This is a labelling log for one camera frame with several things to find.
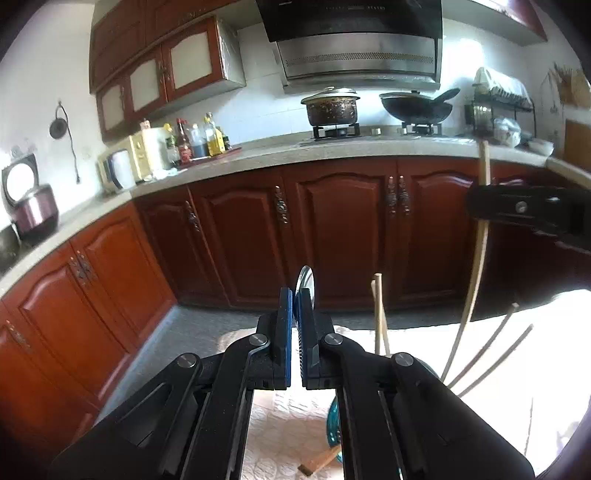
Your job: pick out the black wok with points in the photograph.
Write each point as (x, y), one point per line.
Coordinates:
(415, 108)

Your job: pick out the green bottle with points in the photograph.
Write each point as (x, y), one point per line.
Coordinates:
(171, 150)

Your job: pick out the purple rice cooker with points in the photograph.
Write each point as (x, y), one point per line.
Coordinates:
(34, 207)

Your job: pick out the wooden cutting board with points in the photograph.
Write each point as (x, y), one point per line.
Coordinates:
(579, 138)

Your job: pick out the steel sink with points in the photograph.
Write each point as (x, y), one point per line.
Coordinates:
(9, 249)

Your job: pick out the yellow countertop appliance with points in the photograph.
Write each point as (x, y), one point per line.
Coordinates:
(138, 152)

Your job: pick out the black gas stove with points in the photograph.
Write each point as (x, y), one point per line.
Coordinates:
(337, 131)

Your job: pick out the white electric kettle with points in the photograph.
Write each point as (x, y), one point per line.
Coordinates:
(121, 168)

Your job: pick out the white bowl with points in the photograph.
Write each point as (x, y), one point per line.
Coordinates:
(541, 146)

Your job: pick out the dried plant bundle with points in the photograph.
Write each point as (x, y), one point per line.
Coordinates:
(575, 85)

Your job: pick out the dark round wall hanging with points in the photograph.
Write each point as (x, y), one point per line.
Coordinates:
(57, 127)

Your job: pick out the white plastic bag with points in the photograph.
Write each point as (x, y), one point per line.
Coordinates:
(507, 131)

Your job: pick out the lidded cooking pot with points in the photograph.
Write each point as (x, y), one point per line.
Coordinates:
(332, 108)

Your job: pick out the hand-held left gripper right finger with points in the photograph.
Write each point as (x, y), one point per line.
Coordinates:
(302, 332)

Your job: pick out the red-brown upper wall cabinets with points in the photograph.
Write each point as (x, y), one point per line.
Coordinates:
(184, 60)

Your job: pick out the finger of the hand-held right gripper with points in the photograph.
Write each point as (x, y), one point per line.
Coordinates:
(503, 205)
(577, 240)

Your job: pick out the dark sauce bottle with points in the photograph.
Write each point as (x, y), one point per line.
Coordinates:
(198, 143)

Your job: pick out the red label sauce bottle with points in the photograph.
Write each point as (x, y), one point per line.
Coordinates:
(184, 143)

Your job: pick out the steel range hood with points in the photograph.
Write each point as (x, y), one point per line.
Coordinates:
(355, 41)

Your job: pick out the red-brown lower kitchen cabinets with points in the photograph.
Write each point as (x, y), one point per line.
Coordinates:
(332, 230)

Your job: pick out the grey stone countertop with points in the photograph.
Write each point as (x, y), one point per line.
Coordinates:
(277, 150)

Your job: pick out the wooden chopstick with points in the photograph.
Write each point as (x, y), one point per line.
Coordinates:
(381, 314)
(509, 311)
(485, 164)
(525, 333)

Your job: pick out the black dish rack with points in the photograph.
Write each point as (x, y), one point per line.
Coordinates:
(501, 99)

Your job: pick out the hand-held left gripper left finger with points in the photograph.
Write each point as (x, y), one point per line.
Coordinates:
(287, 332)

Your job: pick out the metal spoon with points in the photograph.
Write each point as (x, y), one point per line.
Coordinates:
(305, 277)

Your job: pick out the red-brown wall shelf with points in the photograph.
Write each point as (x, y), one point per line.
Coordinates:
(508, 18)

